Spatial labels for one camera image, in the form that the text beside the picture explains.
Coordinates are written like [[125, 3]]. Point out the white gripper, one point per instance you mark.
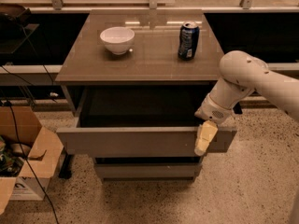
[[211, 111]]

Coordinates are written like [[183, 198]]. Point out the grey top drawer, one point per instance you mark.
[[135, 122]]

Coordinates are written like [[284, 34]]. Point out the grey drawer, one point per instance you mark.
[[147, 171], [135, 122]]

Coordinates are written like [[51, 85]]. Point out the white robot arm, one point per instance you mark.
[[258, 177]]

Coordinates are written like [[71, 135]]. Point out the grey drawer cabinet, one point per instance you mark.
[[151, 61]]

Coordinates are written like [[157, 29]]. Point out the grey bottom drawer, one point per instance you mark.
[[147, 171]]

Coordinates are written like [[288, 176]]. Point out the open cardboard box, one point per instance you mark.
[[38, 147]]

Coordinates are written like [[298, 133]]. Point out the blue soda can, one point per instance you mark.
[[188, 40]]

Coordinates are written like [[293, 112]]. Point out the white ceramic bowl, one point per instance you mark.
[[118, 40]]

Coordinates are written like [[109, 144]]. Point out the black table leg foot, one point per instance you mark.
[[65, 171]]

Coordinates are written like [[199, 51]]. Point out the black device on shelf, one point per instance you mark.
[[15, 28]]

